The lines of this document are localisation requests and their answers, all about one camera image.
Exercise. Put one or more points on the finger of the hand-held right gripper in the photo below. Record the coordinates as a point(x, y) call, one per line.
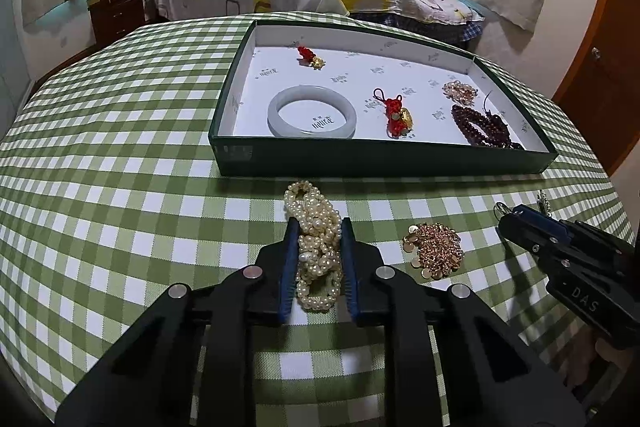
point(542, 222)
point(525, 237)

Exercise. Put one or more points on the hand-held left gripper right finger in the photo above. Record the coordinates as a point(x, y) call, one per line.
point(350, 267)

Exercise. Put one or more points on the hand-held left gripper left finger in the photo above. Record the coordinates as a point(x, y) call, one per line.
point(287, 267)

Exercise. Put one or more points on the dark green shallow box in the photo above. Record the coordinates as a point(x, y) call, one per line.
point(350, 157)

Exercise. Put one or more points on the pale jade bangle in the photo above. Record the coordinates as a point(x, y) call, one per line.
point(280, 119)

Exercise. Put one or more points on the red knot gold pendant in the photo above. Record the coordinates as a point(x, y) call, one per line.
point(397, 114)

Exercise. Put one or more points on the small red knot charm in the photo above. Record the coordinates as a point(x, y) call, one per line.
point(306, 53)

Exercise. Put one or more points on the person's right hand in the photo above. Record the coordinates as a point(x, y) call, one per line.
point(590, 357)

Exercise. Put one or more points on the small silver earring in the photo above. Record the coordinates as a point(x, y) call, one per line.
point(543, 202)

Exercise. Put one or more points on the wooden door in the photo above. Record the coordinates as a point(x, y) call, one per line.
point(610, 57)

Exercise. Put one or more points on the green checkered tablecloth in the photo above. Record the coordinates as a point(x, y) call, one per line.
point(125, 157)

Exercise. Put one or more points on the blue plaid bed sheet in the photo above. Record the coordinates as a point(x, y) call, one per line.
point(430, 29)

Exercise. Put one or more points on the dark wooden nightstand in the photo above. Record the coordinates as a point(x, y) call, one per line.
point(117, 19)

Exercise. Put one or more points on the grey sliding wardrobe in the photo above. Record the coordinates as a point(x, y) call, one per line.
point(12, 57)

